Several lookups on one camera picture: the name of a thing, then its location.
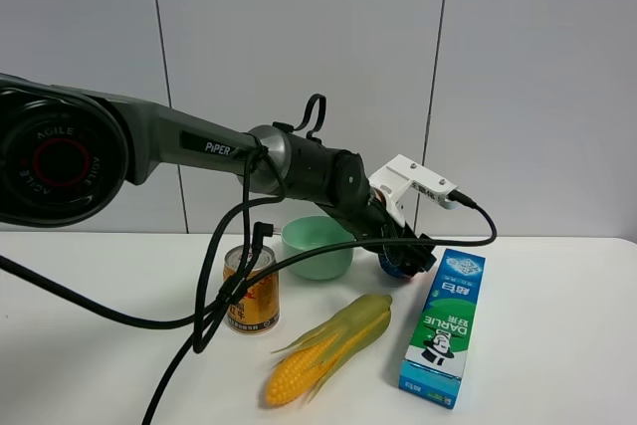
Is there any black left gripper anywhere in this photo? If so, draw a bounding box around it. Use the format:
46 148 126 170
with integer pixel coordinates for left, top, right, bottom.
349 190 435 273

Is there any rainbow coloured ball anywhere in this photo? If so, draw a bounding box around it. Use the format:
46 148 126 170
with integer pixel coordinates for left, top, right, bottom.
378 253 424 280

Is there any dark grey Piper robot arm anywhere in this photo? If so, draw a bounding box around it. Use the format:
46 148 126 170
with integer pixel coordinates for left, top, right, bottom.
1 75 435 278

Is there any green plastic bowl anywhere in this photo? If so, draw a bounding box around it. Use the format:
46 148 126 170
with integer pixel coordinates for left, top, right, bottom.
281 216 354 281

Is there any Darlie toothpaste box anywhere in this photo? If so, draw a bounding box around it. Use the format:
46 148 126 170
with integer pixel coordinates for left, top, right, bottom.
399 249 486 409

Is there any gold Red Bull can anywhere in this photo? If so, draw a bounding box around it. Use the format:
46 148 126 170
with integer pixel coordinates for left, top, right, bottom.
223 246 280 333

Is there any toy corn cob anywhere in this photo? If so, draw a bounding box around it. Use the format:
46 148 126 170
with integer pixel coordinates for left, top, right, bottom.
264 294 393 408

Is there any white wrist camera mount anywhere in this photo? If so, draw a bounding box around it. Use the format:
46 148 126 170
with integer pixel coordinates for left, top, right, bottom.
368 154 457 228

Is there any black camera cable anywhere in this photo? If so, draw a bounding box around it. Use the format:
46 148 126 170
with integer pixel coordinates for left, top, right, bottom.
0 93 498 425

